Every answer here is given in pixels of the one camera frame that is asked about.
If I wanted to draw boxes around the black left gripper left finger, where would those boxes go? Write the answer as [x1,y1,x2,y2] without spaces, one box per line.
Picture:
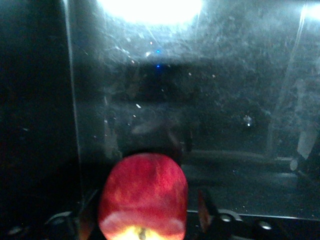
[42,188,102,240]

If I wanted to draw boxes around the red yellow apple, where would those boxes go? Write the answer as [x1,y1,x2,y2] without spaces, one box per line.
[97,152,189,240]

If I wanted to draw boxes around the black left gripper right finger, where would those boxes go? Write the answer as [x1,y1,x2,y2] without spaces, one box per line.
[196,188,278,240]

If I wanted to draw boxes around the black plastic box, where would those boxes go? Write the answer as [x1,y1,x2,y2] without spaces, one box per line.
[0,0,320,240]

